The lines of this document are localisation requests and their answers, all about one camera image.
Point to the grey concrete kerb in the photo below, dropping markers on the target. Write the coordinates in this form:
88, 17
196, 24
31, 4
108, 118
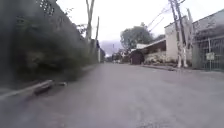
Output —
20, 90
160, 67

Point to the leaning utility pole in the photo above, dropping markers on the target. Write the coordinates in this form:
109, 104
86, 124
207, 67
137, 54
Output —
176, 36
182, 36

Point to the large dark green tree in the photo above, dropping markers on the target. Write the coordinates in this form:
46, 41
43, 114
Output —
135, 36

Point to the white building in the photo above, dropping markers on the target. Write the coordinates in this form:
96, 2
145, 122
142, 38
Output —
171, 40

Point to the dark building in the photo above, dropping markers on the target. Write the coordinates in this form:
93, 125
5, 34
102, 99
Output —
99, 53

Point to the thin tall pole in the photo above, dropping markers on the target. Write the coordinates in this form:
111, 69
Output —
96, 33

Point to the dark gate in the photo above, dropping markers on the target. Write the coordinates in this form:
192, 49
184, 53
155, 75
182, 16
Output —
136, 57

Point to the tall pale trunk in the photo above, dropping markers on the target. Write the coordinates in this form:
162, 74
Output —
89, 23

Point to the grey asphalt road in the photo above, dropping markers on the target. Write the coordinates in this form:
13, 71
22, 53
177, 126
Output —
133, 100

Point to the metal mesh gate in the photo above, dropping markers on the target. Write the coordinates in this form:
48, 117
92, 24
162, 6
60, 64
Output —
213, 46

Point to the low building with sloped roof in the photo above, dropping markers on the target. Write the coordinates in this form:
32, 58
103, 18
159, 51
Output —
155, 46

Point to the overgrown grey wall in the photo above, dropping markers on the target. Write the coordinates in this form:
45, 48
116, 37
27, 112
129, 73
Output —
43, 50

